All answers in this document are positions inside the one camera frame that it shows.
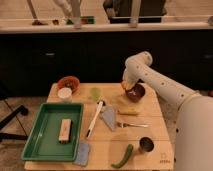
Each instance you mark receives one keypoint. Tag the green chili pepper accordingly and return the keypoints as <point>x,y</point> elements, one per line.
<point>126,156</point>

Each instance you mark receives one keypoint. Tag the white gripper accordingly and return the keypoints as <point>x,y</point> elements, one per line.
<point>129,77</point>

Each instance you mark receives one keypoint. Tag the white cup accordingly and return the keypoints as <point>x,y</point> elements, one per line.
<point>65,94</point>

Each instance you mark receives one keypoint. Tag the white handled knife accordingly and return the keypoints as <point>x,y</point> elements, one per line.
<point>107,113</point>

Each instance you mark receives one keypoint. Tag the metal cup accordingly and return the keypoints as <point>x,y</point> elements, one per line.
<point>146,145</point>

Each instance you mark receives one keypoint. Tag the green box on counter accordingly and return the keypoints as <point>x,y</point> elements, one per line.
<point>84,20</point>

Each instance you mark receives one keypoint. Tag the dark purple bowl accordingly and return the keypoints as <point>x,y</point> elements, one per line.
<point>136,93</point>

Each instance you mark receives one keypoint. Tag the wooden block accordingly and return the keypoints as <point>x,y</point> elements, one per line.
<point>65,130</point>

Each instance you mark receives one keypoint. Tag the blue sponge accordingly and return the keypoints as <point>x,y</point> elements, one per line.
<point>82,154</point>

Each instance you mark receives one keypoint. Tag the orange bowl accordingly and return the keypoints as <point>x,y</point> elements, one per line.
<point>71,82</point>

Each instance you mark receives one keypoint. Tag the yellow banana toy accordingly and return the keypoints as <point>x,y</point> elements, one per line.
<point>128,111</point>

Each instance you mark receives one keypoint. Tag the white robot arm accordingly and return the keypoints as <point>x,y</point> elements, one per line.
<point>194,137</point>

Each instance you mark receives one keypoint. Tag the silver fork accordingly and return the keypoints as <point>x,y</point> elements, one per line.
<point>123,125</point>

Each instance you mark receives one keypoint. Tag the green plastic tray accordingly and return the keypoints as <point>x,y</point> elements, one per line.
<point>43,142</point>

